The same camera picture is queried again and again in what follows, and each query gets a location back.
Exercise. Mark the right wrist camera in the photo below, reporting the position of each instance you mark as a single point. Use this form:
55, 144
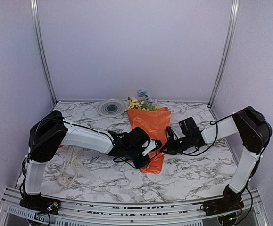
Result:
170, 134

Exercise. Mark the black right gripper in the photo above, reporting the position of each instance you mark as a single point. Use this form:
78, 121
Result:
170, 147

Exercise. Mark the aluminium frame post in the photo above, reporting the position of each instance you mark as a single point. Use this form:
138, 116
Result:
40, 44
226, 50

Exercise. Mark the yellow daisy fake bunch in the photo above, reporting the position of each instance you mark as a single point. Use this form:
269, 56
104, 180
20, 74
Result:
138, 105

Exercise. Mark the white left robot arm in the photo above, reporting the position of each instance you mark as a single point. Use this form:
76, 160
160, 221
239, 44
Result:
54, 131

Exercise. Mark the green leafy fake stem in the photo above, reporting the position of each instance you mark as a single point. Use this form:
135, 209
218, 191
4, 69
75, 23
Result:
150, 107

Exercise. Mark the blue fake flower stem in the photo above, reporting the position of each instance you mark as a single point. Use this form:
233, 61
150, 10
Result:
144, 96

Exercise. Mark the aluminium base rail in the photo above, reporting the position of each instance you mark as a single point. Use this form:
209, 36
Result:
202, 212

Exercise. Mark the brown orange wrapping paper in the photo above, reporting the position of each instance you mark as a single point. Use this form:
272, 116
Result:
154, 123

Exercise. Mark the cream ribbon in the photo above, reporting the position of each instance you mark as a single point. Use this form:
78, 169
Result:
71, 168

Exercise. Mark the grey ringed plate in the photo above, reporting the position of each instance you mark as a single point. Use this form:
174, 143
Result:
111, 108

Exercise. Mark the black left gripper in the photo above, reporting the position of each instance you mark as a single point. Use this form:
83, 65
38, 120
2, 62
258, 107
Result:
138, 165

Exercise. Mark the aluminium frame post right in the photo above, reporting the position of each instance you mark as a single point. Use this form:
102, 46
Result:
226, 50

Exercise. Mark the aluminium frame post left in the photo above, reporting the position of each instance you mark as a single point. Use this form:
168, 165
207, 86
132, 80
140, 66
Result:
40, 44

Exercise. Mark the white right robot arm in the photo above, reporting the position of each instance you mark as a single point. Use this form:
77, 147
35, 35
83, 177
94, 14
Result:
202, 158

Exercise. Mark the pink rose fake stem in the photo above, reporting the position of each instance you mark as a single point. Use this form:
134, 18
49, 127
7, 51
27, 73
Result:
131, 98

